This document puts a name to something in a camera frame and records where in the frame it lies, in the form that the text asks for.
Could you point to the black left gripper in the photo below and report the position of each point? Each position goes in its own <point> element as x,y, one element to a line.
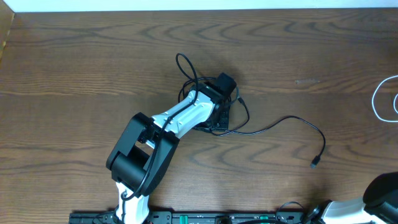
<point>224,125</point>

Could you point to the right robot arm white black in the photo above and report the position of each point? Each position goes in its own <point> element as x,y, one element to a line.
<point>377,205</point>

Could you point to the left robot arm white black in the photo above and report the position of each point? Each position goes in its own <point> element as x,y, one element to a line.
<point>141,156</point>

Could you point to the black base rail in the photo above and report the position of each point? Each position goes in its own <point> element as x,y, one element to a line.
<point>189,218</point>

